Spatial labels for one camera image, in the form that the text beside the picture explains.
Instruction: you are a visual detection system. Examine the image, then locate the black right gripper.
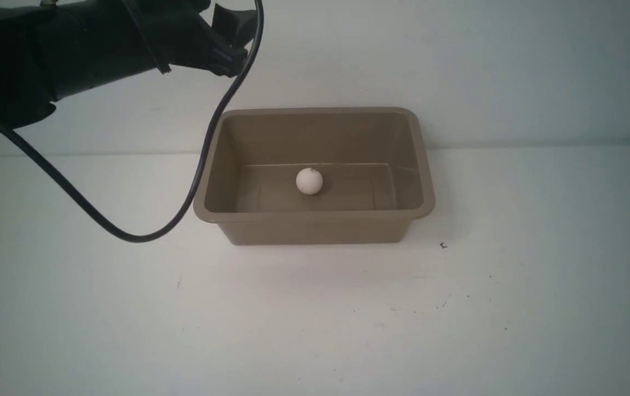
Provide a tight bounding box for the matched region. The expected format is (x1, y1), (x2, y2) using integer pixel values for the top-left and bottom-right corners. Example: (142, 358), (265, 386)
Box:
(35, 1), (258, 101)

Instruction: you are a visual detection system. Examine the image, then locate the black cable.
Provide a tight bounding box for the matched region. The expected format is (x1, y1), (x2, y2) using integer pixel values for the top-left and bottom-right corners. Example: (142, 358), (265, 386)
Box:
(0, 0), (265, 244)

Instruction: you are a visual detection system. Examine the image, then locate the white ping-pong ball with logo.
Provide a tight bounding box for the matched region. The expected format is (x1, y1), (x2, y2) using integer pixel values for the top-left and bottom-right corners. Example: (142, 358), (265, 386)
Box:
(296, 168), (324, 195)

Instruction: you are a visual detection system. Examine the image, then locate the brown plastic bin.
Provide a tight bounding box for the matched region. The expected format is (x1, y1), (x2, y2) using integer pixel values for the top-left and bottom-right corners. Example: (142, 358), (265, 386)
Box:
(194, 107), (436, 245)

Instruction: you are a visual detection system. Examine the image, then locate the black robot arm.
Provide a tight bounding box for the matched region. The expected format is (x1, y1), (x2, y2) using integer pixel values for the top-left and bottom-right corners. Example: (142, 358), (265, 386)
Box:
(0, 1), (264, 128)

